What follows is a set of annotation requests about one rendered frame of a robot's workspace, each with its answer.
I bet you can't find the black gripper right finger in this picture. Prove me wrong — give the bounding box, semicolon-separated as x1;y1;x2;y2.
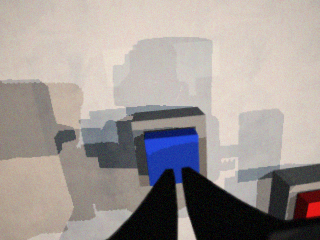
182;167;320;240

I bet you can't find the blue button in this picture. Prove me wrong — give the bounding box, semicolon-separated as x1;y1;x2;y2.
131;107;207;187

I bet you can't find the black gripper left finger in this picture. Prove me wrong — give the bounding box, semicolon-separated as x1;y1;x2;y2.
107;169;178;240

